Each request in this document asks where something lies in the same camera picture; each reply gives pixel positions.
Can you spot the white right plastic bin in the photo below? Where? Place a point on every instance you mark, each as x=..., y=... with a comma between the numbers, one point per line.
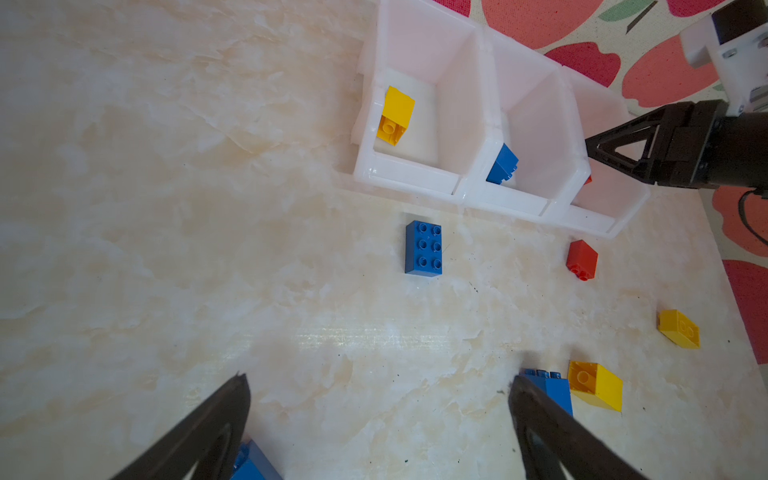
x=604, y=206

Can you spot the white middle plastic bin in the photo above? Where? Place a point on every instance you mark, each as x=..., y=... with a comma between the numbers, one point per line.
x=533, y=110

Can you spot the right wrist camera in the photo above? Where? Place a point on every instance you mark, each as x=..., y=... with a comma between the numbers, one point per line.
x=734, y=40

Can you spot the white plastic bin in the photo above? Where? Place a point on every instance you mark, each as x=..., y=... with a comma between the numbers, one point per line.
x=439, y=59
x=604, y=206
x=533, y=110

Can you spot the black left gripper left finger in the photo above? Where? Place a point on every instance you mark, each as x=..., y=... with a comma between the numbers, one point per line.
x=203, y=445

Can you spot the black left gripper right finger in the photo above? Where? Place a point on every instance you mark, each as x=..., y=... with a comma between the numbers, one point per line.
x=553, y=444

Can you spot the blue lego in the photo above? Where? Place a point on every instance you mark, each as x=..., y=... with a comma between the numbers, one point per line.
x=553, y=384
x=252, y=464
x=504, y=166
x=423, y=256

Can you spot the orange yellow lego right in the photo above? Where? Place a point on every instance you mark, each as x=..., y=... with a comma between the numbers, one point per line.
x=679, y=329

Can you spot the white left plastic bin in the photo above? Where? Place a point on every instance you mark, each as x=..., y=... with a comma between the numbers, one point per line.
x=439, y=59

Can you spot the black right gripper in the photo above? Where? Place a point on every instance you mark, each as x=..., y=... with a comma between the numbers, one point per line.
x=688, y=145

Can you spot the small red lego near bins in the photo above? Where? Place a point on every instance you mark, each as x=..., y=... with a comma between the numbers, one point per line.
x=582, y=260

